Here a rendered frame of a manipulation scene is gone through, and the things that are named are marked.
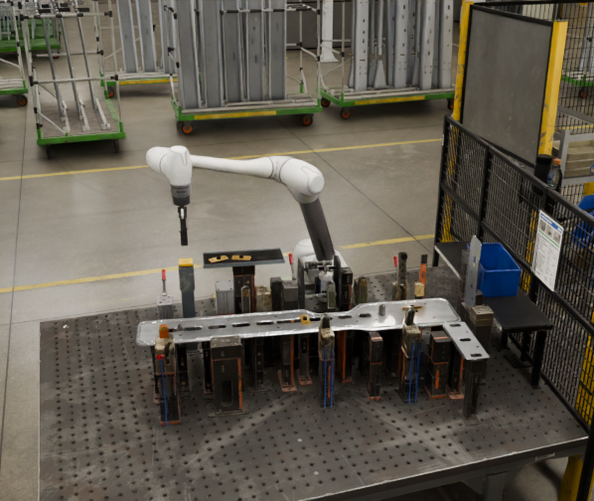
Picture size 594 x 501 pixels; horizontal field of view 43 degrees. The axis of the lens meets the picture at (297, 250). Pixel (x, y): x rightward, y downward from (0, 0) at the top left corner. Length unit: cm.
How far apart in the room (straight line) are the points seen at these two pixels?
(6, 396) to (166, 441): 189
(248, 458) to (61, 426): 79
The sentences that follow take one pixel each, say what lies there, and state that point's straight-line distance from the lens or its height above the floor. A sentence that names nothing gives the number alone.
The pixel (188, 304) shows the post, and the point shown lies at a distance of 348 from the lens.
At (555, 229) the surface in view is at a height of 141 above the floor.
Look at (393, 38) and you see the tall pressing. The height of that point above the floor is 100.
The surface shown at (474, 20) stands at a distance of 595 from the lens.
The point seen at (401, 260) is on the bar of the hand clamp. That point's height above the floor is 117.
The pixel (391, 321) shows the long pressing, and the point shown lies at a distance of 323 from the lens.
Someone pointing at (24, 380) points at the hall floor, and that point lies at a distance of 492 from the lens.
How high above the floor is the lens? 258
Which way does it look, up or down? 24 degrees down
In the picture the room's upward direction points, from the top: straight up
